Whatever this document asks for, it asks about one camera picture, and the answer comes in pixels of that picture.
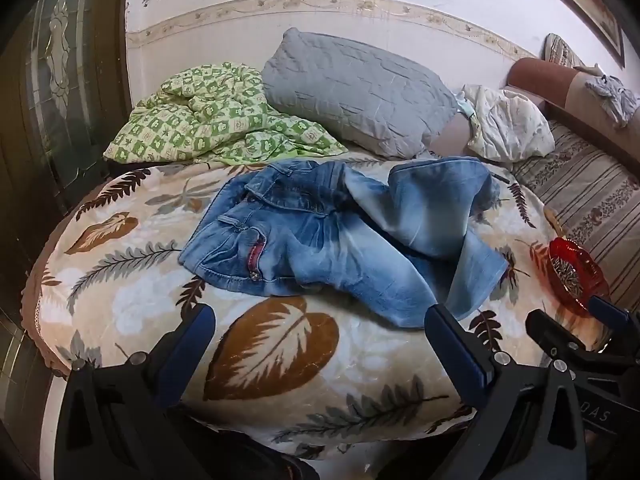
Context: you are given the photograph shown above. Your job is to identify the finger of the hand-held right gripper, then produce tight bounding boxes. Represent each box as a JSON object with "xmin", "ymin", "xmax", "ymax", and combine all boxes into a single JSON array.
[
  {"xmin": 587, "ymin": 295, "xmax": 640, "ymax": 356},
  {"xmin": 525, "ymin": 309, "xmax": 621, "ymax": 368}
]

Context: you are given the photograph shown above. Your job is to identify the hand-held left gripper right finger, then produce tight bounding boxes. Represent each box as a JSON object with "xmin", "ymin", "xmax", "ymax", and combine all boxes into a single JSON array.
[{"xmin": 424, "ymin": 303, "xmax": 588, "ymax": 480}]

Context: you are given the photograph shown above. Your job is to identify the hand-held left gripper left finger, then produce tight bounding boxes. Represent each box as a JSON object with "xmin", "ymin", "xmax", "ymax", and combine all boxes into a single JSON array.
[{"xmin": 54, "ymin": 304, "xmax": 217, "ymax": 480}]

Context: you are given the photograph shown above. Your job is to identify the blue denim pants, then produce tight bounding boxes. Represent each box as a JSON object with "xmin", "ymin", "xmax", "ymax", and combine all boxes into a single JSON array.
[{"xmin": 178, "ymin": 156, "xmax": 510, "ymax": 330}]

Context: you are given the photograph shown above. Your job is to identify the red glass bowl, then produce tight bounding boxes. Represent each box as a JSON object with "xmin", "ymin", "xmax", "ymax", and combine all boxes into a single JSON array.
[{"xmin": 547, "ymin": 238, "xmax": 611, "ymax": 317}]

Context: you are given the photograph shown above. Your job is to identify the leaf print blanket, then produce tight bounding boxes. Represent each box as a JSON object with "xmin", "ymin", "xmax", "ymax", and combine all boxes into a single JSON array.
[{"xmin": 22, "ymin": 157, "xmax": 608, "ymax": 461}]

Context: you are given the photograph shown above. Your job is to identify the pile of sunflower seeds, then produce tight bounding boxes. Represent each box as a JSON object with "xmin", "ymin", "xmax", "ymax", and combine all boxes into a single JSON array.
[{"xmin": 551, "ymin": 256, "xmax": 586, "ymax": 295}]

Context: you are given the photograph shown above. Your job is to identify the white floral pillow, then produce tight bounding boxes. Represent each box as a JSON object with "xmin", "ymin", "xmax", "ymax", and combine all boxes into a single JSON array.
[{"xmin": 460, "ymin": 84, "xmax": 556, "ymax": 163}]

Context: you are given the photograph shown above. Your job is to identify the crumpled grey cloth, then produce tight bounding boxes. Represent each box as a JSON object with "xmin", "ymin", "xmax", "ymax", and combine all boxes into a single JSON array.
[{"xmin": 585, "ymin": 74, "xmax": 640, "ymax": 128}]

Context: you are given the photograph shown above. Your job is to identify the green checkered quilt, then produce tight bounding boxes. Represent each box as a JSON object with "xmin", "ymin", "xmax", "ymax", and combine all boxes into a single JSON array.
[{"xmin": 103, "ymin": 61, "xmax": 349, "ymax": 166}]

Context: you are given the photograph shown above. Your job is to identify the brown sofa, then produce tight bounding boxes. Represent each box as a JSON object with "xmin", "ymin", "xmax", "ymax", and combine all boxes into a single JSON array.
[{"xmin": 430, "ymin": 57, "xmax": 640, "ymax": 181}]

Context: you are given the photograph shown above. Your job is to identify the patterned cushion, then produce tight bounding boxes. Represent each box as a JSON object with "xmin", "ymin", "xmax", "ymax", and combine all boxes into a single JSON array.
[{"xmin": 544, "ymin": 33, "xmax": 587, "ymax": 68}]

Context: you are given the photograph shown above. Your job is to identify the grey quilted pillow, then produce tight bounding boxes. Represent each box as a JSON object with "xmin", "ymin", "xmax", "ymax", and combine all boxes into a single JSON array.
[{"xmin": 261, "ymin": 27, "xmax": 458, "ymax": 158}]

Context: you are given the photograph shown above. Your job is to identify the dark wooden glass door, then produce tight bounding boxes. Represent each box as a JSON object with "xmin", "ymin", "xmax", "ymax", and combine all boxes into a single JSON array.
[{"xmin": 0, "ymin": 0, "xmax": 133, "ymax": 376}]

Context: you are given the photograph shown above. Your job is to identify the framed wall picture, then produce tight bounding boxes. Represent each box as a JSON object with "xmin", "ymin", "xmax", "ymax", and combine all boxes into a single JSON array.
[{"xmin": 515, "ymin": 0, "xmax": 627, "ymax": 68}]

